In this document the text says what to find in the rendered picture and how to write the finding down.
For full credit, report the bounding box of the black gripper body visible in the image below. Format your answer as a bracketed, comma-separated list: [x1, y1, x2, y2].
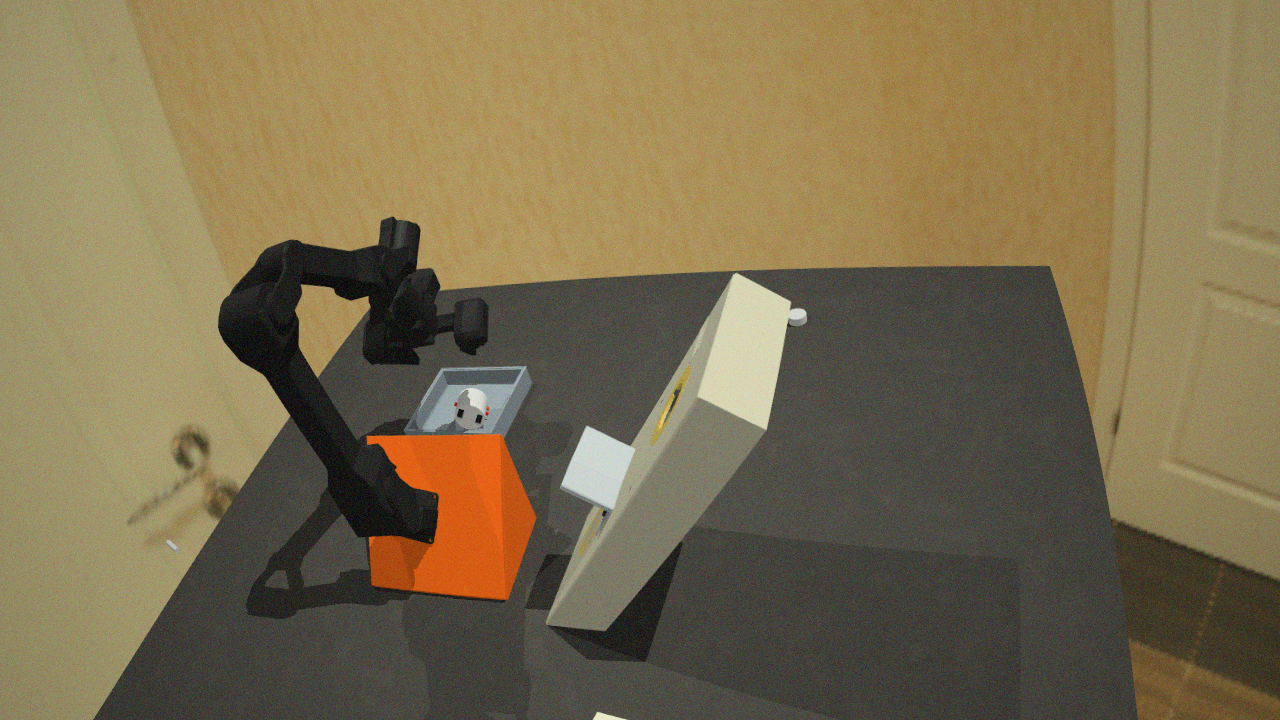
[364, 290, 489, 365]

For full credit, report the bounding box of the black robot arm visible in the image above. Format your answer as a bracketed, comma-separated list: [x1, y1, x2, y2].
[218, 217, 442, 544]

